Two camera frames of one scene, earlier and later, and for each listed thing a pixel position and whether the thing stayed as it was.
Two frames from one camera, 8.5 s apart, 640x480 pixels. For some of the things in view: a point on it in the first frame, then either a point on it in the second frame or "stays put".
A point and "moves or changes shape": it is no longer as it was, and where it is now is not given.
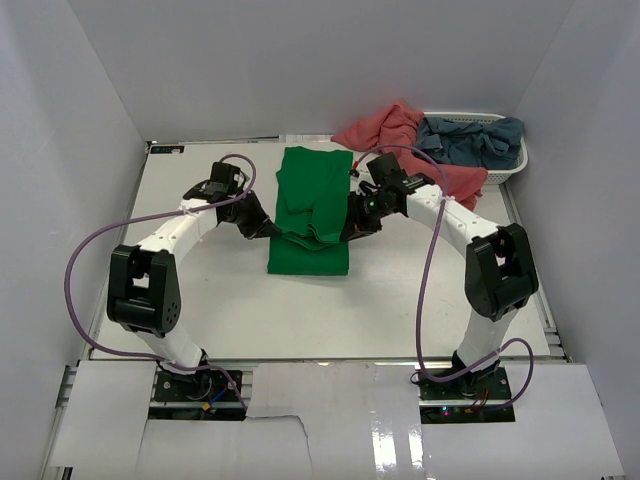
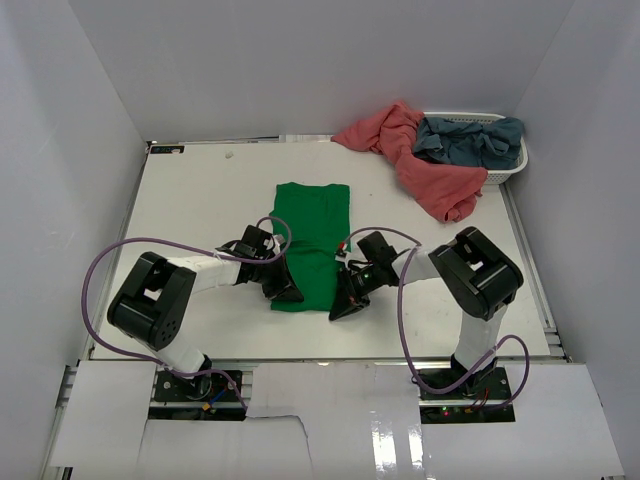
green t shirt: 312,193 moves or changes shape
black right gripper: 356,224 -> 348,297
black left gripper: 260,225 -> 283,280
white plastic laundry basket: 493,176 stays put
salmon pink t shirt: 398,130 stays put
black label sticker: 167,150 stays put
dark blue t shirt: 494,144 stays put
